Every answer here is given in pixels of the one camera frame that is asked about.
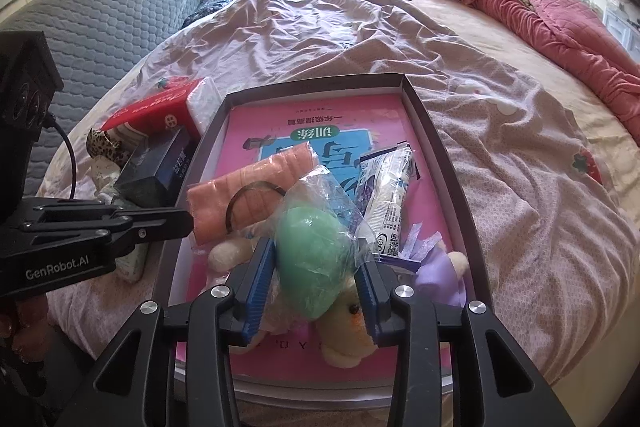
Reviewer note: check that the white drawer cabinet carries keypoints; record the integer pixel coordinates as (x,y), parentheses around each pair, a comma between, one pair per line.
(622,22)

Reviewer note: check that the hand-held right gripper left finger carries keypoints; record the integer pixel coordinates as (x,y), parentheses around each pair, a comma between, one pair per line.
(257,287)

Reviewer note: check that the black hair band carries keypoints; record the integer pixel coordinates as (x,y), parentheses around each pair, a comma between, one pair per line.
(235,202)

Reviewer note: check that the purple plush toy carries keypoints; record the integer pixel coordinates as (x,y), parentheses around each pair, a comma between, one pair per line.
(440,277)

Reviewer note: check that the peach towel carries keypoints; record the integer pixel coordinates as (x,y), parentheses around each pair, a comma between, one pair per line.
(250,192)

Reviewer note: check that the person's left hand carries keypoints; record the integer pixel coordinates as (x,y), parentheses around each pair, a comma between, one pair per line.
(25,322)

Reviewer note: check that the pink quilt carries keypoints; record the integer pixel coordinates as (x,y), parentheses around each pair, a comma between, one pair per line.
(550,12)

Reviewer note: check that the leopard print cloth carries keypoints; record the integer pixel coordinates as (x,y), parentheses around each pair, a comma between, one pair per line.
(102,147)

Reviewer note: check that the grey quilted headboard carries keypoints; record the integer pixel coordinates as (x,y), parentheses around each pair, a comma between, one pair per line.
(115,17)

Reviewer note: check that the clear plastic bag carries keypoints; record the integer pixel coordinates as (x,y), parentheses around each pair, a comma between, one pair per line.
(325,187)

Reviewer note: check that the dark cardboard box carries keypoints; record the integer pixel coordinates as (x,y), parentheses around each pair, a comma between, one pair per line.
(155,167)

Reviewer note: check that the cream teddy bear plush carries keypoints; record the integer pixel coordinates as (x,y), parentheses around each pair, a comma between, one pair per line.
(225,254)

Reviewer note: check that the navy floral cloth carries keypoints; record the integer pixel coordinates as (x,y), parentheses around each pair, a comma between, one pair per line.
(207,9)

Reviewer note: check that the lilac printed duvet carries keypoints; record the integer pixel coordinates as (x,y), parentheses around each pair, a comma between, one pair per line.
(350,32)

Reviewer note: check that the pink book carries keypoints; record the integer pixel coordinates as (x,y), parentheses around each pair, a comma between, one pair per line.
(280,122)

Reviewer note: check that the dark shallow box tray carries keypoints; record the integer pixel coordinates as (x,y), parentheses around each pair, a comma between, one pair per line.
(435,167)

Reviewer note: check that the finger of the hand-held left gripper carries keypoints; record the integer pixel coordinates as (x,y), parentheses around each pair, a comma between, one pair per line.
(100,242)
(160,222)

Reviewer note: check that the cream bed sheet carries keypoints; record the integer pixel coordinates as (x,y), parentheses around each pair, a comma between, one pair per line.
(550,57)

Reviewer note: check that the white plastic packet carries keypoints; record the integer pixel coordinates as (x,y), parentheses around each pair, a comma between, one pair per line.
(387,202)

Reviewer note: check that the red tissue pack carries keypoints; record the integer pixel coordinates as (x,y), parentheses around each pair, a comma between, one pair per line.
(155,109)

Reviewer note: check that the grey floral cloth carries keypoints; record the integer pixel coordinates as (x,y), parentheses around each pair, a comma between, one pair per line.
(105,179)

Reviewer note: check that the yellow plush toy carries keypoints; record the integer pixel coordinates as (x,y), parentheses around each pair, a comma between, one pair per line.
(345,337)

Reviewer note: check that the green plush ball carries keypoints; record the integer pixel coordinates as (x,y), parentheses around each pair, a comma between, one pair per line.
(310,257)

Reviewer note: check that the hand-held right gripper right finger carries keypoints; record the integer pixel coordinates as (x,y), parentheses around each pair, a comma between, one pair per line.
(372,307)

